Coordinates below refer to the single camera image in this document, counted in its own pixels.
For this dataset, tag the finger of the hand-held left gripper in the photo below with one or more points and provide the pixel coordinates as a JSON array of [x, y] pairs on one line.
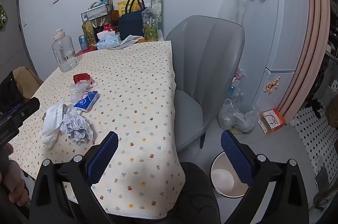
[[27, 108]]

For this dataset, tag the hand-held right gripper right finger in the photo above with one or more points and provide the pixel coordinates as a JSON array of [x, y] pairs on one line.
[[236, 158]]

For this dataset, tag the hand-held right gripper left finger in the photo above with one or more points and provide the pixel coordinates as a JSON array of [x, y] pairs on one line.
[[102, 158]]

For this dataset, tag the white round bin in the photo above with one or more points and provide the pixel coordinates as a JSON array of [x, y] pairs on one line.
[[224, 181]]

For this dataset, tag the white tissue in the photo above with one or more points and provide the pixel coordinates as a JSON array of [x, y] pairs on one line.
[[52, 121]]

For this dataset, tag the blue tissue packet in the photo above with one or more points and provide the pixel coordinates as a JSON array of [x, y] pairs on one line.
[[86, 101]]

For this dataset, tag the person's left hand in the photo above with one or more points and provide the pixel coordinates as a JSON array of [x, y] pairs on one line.
[[17, 196]]

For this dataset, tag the dark cloth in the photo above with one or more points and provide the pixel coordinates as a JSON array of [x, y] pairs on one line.
[[9, 92]]

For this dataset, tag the brown paper bag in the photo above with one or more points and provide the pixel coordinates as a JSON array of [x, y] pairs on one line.
[[27, 81]]

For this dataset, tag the clear plastic bag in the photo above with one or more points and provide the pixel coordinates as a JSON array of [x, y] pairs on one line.
[[237, 118]]

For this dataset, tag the crumpled printed paper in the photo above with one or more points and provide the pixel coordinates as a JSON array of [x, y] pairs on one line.
[[76, 127]]

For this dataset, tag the orange white cardboard box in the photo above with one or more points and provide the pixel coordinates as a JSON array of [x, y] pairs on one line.
[[272, 121]]

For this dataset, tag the crumpled clear plastic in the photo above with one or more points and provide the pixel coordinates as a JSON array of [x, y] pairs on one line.
[[77, 92]]

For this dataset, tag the person's black trouser leg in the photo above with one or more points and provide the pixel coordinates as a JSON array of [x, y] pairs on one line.
[[198, 195]]

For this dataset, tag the red wrapper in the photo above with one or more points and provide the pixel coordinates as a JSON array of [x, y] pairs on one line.
[[80, 78]]

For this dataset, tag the clear plastic water jug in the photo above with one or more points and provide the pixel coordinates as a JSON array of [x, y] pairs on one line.
[[64, 53]]

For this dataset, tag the floral tablecloth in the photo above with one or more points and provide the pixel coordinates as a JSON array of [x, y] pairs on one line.
[[132, 97]]

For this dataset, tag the white bag of bottles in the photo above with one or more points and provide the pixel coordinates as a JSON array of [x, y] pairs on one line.
[[235, 89]]

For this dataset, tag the grey door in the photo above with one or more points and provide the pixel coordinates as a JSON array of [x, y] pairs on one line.
[[10, 34]]

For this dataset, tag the red cloth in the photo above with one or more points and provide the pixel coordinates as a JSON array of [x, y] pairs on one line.
[[84, 52]]

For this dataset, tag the yellow figure magnets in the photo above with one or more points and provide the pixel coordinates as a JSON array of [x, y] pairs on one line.
[[273, 84]]

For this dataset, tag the black cloth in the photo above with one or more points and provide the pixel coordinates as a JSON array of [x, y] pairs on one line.
[[317, 108]]

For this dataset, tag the blue white tissue box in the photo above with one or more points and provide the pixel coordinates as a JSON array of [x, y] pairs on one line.
[[108, 41]]

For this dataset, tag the grey upholstered chair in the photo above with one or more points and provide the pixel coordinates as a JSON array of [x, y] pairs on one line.
[[206, 55]]

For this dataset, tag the small red bottle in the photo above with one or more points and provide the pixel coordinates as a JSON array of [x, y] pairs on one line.
[[106, 28]]

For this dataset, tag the white folded paper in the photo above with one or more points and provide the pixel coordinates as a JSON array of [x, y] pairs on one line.
[[129, 40]]

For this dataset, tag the navy lunch bag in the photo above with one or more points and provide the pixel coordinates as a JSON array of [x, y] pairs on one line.
[[130, 24]]

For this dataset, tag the white fridge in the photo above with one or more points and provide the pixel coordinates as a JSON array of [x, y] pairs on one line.
[[274, 28]]

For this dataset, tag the yellow snack bag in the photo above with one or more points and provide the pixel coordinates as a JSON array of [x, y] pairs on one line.
[[122, 7]]

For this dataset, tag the pink curtain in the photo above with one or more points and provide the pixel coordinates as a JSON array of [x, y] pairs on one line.
[[311, 42]]

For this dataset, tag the clear bottle with flowers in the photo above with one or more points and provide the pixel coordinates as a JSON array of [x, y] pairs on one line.
[[150, 24]]

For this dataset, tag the dark wall hanging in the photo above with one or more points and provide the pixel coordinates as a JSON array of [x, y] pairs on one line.
[[2, 16]]

